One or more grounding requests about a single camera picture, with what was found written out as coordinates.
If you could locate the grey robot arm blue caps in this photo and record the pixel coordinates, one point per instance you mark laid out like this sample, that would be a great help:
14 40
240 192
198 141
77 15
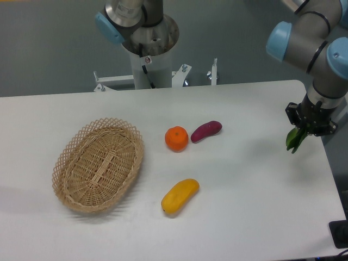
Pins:
302 44

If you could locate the yellow mango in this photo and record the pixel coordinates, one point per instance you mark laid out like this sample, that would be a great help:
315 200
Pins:
178 196

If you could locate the green leafy vegetable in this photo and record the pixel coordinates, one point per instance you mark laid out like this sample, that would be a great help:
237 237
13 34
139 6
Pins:
295 138

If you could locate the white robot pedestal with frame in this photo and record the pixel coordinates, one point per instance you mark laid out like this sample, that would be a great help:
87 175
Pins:
150 52

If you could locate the black device at table edge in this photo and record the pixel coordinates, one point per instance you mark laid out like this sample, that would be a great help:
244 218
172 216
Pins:
338 231

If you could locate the woven wicker basket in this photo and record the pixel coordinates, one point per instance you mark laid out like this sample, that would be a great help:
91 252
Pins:
98 165

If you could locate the purple sweet potato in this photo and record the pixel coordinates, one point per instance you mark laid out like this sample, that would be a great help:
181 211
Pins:
206 130

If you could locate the orange tangerine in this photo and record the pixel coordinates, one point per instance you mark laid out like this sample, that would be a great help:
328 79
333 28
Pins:
176 138

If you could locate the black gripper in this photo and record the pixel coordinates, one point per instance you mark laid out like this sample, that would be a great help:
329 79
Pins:
315 116

